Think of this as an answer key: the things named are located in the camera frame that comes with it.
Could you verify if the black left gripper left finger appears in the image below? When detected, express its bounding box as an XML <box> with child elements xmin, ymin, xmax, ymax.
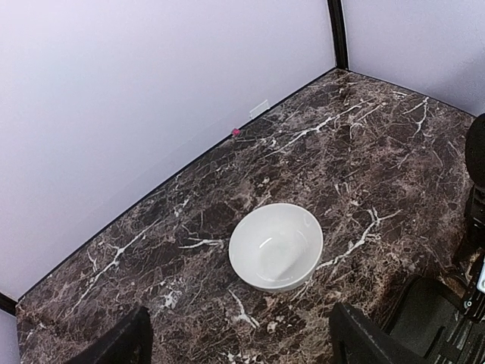
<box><xmin>71</xmin><ymin>306</ymin><xmax>152</xmax><ymax>363</ymax></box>

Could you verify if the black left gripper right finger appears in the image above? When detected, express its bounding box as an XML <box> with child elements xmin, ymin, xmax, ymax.
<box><xmin>329</xmin><ymin>303</ymin><xmax>424</xmax><ymax>363</ymax></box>

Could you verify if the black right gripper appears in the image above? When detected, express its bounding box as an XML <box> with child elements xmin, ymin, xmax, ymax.
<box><xmin>457</xmin><ymin>115</ymin><xmax>484</xmax><ymax>322</ymax></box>

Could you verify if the black zippered tool case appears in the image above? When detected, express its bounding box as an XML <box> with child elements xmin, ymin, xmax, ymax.
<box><xmin>383</xmin><ymin>276</ymin><xmax>484</xmax><ymax>363</ymax></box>

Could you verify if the plain white bowl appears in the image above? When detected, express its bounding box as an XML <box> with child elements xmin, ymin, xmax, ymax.
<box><xmin>228</xmin><ymin>203</ymin><xmax>324</xmax><ymax>293</ymax></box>

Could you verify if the black right frame post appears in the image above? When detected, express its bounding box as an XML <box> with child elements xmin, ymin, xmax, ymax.
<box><xmin>327</xmin><ymin>0</ymin><xmax>349</xmax><ymax>71</ymax></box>

